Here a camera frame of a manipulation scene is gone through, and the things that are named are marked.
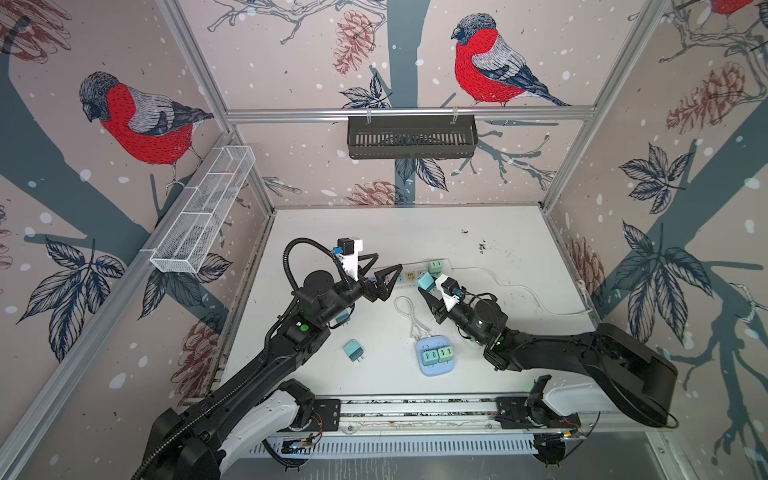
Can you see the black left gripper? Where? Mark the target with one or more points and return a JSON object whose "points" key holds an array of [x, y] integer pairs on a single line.
{"points": [[378, 290]]}

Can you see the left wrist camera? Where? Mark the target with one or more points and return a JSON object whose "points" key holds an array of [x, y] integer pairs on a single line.
{"points": [[347, 252]]}

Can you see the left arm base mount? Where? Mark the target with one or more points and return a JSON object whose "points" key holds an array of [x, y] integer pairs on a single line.
{"points": [[318, 415]]}

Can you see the blue square socket hub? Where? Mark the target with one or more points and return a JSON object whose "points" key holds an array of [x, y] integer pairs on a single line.
{"points": [[434, 343]]}

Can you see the white wire mesh shelf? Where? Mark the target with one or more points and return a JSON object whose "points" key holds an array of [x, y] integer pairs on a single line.
{"points": [[193, 232]]}

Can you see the black hanging wire basket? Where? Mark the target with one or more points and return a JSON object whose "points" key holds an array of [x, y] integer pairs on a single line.
{"points": [[412, 137]]}

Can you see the white multicolour power strip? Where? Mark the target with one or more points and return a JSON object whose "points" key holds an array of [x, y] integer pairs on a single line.
{"points": [[412, 271]]}

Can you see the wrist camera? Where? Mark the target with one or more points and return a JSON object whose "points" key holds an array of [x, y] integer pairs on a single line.
{"points": [[347, 252], [449, 290]]}

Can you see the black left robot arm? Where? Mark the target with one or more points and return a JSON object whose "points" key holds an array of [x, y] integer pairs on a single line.
{"points": [[262, 398]]}

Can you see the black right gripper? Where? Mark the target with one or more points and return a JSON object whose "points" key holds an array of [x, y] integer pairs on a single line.
{"points": [[437, 306]]}

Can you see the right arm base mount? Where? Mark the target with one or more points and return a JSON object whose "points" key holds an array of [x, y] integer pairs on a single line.
{"points": [[516, 413]]}

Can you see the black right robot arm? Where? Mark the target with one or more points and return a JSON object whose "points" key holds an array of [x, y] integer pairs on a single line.
{"points": [[639, 381]]}

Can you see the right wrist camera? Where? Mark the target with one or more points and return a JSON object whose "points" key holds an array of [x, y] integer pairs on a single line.
{"points": [[449, 290]]}

